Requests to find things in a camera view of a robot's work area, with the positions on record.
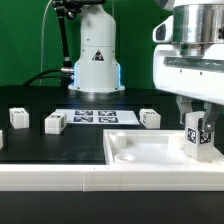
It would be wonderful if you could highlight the sheet of fiducial tags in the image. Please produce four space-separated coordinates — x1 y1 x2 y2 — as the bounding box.
56 109 139 125

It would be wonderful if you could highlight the black cable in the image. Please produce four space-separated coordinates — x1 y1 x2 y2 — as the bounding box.
22 68 74 87

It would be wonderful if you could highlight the white U-shaped fence wall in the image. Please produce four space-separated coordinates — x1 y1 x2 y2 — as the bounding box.
0 164 224 192

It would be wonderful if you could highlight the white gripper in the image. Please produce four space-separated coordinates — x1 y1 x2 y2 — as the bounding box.
153 16 224 133

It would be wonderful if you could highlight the white square tabletop part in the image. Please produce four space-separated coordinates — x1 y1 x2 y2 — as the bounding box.
103 129 224 165

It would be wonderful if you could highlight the white block at left edge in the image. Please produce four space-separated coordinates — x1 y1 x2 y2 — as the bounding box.
0 130 3 150

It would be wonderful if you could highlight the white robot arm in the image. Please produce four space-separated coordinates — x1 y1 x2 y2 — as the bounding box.
69 0 224 133

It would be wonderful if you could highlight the grey cable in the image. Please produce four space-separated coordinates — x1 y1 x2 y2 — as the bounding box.
39 0 54 87

